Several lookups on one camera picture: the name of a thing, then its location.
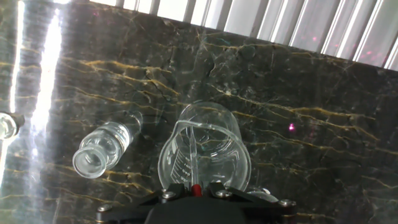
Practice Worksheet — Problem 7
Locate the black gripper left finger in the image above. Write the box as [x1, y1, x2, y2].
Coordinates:
[96, 184, 193, 224]

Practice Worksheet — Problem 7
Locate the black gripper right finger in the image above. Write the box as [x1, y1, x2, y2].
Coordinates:
[201, 182, 296, 224]

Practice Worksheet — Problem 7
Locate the red bulb glass dropper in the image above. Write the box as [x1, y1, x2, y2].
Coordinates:
[187, 126, 203, 197]

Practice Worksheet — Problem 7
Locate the clear glass bottle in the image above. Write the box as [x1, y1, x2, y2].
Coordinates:
[72, 111, 144, 180]

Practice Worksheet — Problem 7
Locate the large glass beaker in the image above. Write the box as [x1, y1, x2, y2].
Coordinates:
[157, 101, 252, 192]

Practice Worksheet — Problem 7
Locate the black marble mat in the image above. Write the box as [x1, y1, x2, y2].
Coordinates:
[0, 0, 398, 224]

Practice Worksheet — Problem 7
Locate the clear glass stopper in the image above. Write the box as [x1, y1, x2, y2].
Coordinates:
[0, 111, 25, 141]

